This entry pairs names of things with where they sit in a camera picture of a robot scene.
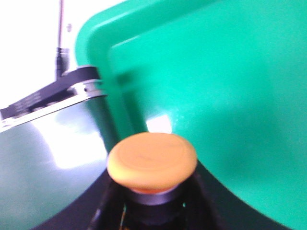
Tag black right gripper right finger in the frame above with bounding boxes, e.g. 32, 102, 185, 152
185, 162, 289, 230

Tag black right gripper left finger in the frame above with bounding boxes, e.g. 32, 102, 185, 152
33, 171, 124, 230

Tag yellow push button switch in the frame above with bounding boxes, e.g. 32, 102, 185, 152
107, 132, 197, 230

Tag green conveyor belt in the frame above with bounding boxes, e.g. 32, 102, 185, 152
0, 96, 116, 230

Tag green plastic tray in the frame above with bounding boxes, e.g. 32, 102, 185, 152
75, 0, 307, 230

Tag black conveyor end bracket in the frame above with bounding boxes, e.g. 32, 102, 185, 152
0, 66, 100, 119

